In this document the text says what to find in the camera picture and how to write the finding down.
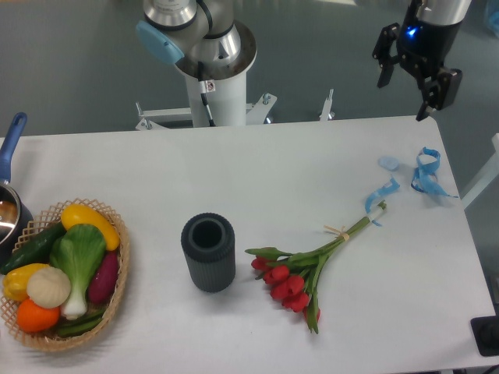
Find blue handled saucepan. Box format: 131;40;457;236
1;112;33;266

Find cream white garlic bulb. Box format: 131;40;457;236
27;266;71;309

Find purple sweet potato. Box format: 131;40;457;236
87;252;119;304

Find black device at edge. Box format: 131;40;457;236
470;316;499;357

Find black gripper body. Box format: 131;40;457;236
396;0;470;78

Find light blue round cap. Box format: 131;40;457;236
378;156;400;171

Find yellow squash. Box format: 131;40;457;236
61;203;120;251

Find white base bracket frame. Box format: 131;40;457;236
135;88;335;131

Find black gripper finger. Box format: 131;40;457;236
372;23;400;88
416;68;463;122

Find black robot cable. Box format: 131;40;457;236
196;61;217;128

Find orange fruit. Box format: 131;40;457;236
16;298;60;333

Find white metal frame leg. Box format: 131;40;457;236
461;133;498;210

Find yellow bell pepper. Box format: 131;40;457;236
2;263;49;302

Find woven wicker basket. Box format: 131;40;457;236
1;198;130;352

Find blue object top corner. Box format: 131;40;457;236
483;0;499;37

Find crumpled blue tape strip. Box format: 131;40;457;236
410;147;458;198

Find dark green cucumber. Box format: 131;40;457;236
1;222;66;275

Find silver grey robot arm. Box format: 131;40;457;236
136;1;470;127

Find red tulip bouquet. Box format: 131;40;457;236
245;200;387;334

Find green bean pods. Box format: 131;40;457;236
55;309;104;338

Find small blue tape strip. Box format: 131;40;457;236
364;176;400;213

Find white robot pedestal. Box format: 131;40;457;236
184;72;246;128

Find dark grey ribbed vase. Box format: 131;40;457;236
181;213;235;293

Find green bok choy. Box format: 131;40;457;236
49;224;106;320

